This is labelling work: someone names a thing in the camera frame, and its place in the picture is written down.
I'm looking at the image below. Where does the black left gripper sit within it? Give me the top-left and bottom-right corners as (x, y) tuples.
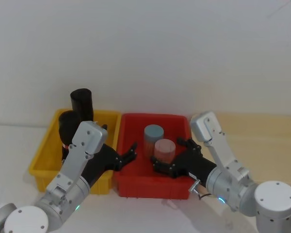
(81, 123), (138, 189)

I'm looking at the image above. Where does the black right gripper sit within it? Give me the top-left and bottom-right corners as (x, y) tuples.
(151, 137), (218, 183)

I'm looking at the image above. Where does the clear jar with pink lid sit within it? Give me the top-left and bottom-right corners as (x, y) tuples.
(153, 139), (177, 166)

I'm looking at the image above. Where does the clear jar with blue lid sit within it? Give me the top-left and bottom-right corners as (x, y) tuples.
(143, 124), (165, 157)

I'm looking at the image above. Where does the red plastic bin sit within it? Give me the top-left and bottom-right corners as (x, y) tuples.
(113, 113), (194, 200)

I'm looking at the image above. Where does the black cylinder with red band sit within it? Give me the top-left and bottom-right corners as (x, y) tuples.
(58, 110), (82, 161)

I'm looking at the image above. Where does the tall black cylinder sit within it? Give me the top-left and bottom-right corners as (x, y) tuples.
(70, 88), (95, 122)

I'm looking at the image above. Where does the yellow plastic bin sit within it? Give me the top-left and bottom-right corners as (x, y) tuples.
(29, 109), (122, 195)

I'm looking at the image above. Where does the thin dark wrist cable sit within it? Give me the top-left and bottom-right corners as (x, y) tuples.
(188, 180), (211, 201)

